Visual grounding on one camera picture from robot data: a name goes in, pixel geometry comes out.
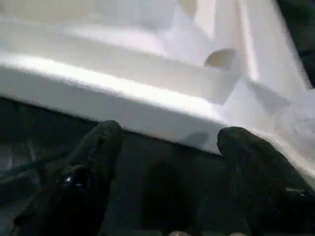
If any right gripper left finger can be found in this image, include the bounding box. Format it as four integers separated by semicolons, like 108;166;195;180
14;119;123;236

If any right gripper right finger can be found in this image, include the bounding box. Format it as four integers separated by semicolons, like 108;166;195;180
217;126;315;236

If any white plastic table top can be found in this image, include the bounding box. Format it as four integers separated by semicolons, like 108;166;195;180
0;0;315;191

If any black plastic mat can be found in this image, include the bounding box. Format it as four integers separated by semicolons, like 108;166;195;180
0;0;315;236

